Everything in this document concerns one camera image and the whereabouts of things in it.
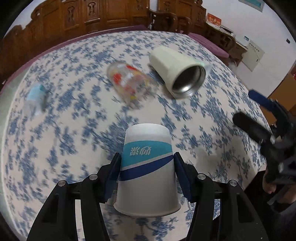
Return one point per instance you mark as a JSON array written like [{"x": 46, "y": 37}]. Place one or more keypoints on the red gift box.
[{"x": 212, "y": 19}]

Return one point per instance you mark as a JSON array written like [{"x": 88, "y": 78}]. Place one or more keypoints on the clear plastic cup blue label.
[{"x": 36, "y": 101}]

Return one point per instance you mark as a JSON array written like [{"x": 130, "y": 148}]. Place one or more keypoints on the cream steel-lined tumbler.
[{"x": 182, "y": 75}]

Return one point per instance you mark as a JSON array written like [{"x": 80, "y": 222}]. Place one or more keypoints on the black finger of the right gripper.
[{"x": 255, "y": 131}]

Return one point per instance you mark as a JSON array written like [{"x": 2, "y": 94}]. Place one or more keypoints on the white box on side table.
[{"x": 242, "y": 40}]

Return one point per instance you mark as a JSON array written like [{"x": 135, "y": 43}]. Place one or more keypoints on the white blue paper cup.
[{"x": 147, "y": 185}]

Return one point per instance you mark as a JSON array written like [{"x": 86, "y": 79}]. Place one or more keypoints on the small green-printed plastic cup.
[{"x": 207, "y": 67}]

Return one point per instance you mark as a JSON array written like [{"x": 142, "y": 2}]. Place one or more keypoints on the grey wall electrical panel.
[{"x": 256, "y": 4}]

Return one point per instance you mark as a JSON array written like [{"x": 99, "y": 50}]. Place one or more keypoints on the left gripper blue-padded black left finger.
[{"x": 57, "y": 221}]

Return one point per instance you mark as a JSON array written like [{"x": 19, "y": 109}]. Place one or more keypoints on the glass cup red pattern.
[{"x": 133, "y": 86}]

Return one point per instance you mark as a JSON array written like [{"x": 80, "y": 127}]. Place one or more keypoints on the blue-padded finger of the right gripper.
[{"x": 261, "y": 100}]

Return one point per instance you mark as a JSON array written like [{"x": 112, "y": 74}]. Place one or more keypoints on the carved wooden sofa bench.
[{"x": 55, "y": 22}]

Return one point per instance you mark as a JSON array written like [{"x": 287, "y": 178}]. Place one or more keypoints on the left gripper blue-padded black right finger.
[{"x": 222, "y": 210}]

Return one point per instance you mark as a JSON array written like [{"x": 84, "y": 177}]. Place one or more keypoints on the blue floral tablecloth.
[{"x": 84, "y": 122}]

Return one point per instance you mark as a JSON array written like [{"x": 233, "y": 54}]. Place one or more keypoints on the purple armchair cushion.
[{"x": 217, "y": 51}]

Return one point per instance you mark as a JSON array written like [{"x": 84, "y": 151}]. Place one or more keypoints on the carved wooden armchair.
[{"x": 191, "y": 15}]

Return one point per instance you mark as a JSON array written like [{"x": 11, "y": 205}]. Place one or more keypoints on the wooden side table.
[{"x": 226, "y": 42}]

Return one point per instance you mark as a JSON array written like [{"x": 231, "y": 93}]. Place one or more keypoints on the cream low wall panel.
[{"x": 253, "y": 55}]

